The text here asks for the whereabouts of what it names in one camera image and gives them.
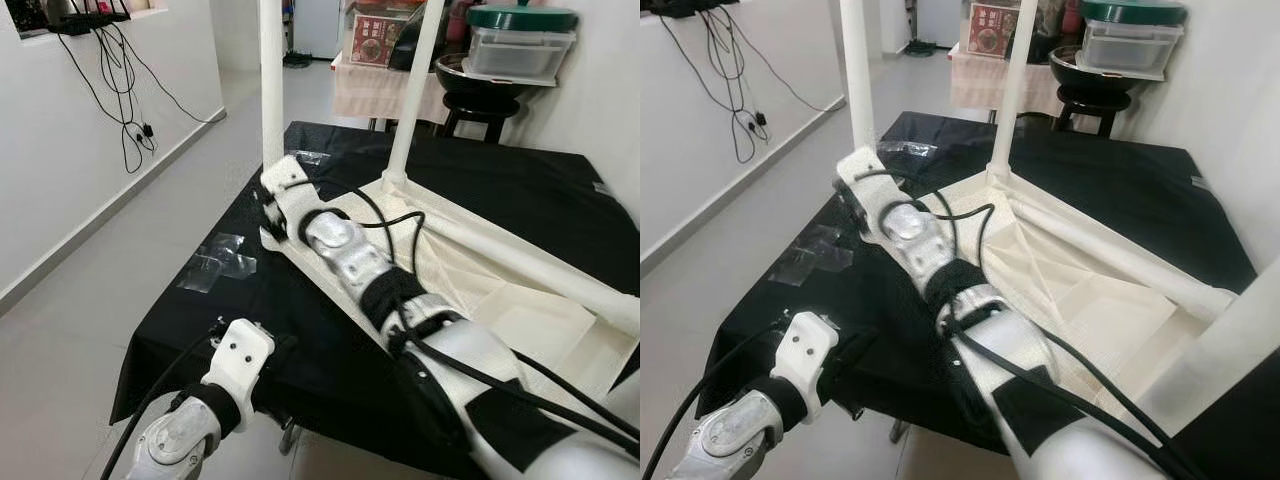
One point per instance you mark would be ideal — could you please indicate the clear plastic bag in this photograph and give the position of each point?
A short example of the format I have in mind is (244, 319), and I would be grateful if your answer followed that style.
(215, 262)
(312, 157)
(810, 255)
(915, 150)

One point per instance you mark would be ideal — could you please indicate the pink checked cloth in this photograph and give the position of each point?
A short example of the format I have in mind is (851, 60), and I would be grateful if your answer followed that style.
(375, 92)
(985, 85)

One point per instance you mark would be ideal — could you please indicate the white fridge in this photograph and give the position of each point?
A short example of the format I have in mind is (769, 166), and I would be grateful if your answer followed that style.
(935, 20)
(315, 25)

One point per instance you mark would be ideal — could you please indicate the clear box with orange lid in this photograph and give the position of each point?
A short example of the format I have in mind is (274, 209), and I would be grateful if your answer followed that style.
(372, 40)
(992, 30)

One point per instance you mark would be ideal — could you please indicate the black plastic bag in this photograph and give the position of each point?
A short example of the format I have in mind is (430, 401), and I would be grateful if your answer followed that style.
(408, 45)
(1050, 30)

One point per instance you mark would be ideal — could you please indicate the black round stool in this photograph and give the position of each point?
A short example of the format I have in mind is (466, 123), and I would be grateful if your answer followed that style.
(482, 105)
(1092, 100)

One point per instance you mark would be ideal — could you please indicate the cream plastic table top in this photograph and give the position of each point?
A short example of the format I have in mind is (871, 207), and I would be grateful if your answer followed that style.
(1100, 300)
(540, 330)

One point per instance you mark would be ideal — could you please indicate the black table cloth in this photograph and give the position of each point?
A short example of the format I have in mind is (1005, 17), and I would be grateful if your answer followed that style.
(1120, 170)
(520, 190)

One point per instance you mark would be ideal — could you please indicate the black wok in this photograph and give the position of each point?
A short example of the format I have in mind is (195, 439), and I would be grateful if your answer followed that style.
(490, 82)
(1100, 78)

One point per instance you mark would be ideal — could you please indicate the clear plastic storage box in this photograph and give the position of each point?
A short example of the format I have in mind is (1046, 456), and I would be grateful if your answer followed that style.
(520, 55)
(1130, 48)

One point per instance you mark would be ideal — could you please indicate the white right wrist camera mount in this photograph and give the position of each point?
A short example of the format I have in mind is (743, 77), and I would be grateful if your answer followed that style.
(868, 185)
(290, 195)

